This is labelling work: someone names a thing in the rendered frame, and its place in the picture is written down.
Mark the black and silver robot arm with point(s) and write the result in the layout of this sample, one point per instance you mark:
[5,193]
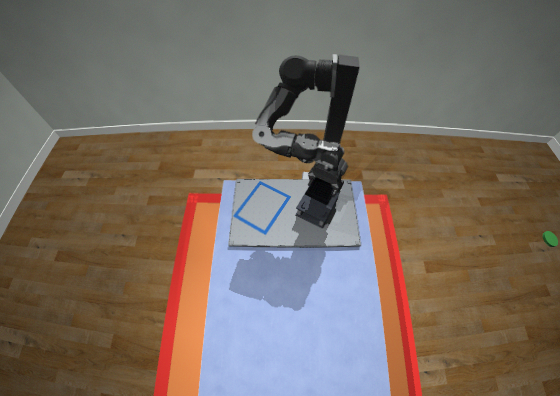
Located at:
[297,74]

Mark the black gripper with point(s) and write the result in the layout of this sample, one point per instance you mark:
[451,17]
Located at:
[331,176]

